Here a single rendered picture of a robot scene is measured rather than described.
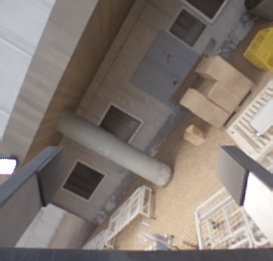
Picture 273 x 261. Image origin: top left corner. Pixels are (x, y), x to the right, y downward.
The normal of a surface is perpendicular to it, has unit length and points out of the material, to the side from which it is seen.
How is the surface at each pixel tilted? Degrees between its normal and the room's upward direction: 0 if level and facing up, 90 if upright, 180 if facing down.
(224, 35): 90
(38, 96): 90
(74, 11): 90
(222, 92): 90
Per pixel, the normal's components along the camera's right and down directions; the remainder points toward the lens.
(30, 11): -0.04, 0.38
